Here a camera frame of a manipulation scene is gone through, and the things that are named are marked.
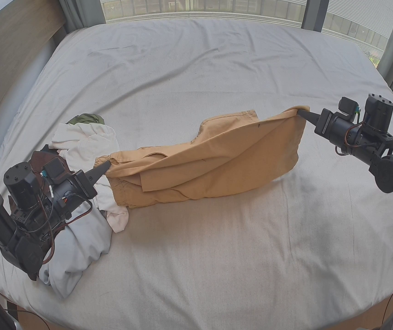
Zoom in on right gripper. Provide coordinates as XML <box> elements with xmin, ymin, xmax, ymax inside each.
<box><xmin>314</xmin><ymin>108</ymin><xmax>360</xmax><ymax>150</ymax></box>

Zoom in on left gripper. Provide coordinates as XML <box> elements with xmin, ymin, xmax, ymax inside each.
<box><xmin>50</xmin><ymin>170</ymin><xmax>98</xmax><ymax>212</ymax></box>

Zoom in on tan shorts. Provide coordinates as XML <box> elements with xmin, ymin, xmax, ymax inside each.
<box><xmin>95</xmin><ymin>106</ymin><xmax>311</xmax><ymax>209</ymax></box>

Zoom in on white garment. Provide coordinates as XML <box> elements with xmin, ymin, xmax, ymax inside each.
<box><xmin>50</xmin><ymin>122</ymin><xmax>129</xmax><ymax>234</ymax></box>

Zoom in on brown garment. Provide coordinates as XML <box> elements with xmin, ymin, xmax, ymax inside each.
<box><xmin>9</xmin><ymin>150</ymin><xmax>70</xmax><ymax>283</ymax></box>

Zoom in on black garment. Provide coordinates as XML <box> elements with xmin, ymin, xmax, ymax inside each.
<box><xmin>40</xmin><ymin>144</ymin><xmax>61</xmax><ymax>157</ymax></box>

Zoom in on pale grey garment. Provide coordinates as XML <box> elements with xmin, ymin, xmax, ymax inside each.
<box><xmin>39</xmin><ymin>205</ymin><xmax>112</xmax><ymax>299</ymax></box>

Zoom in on green garment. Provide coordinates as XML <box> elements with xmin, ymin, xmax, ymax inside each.
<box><xmin>67</xmin><ymin>114</ymin><xmax>106</xmax><ymax>126</ymax></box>

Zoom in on bed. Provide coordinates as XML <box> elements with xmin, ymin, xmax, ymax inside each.
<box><xmin>0</xmin><ymin>0</ymin><xmax>393</xmax><ymax>330</ymax></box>

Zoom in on window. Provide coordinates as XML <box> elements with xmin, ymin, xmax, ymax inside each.
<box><xmin>93</xmin><ymin>0</ymin><xmax>393</xmax><ymax>59</ymax></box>

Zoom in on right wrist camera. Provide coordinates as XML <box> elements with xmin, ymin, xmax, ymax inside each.
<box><xmin>339</xmin><ymin>96</ymin><xmax>360</xmax><ymax>119</ymax></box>

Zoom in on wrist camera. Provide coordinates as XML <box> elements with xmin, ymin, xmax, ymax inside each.
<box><xmin>339</xmin><ymin>96</ymin><xmax>360</xmax><ymax>119</ymax></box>
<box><xmin>42</xmin><ymin>157</ymin><xmax>67</xmax><ymax>185</ymax></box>

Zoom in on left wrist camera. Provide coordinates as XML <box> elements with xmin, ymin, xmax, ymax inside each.
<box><xmin>42</xmin><ymin>157</ymin><xmax>67</xmax><ymax>185</ymax></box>

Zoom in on black cable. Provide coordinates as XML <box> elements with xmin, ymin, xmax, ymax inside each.
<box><xmin>0</xmin><ymin>291</ymin><xmax>46</xmax><ymax>330</ymax></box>

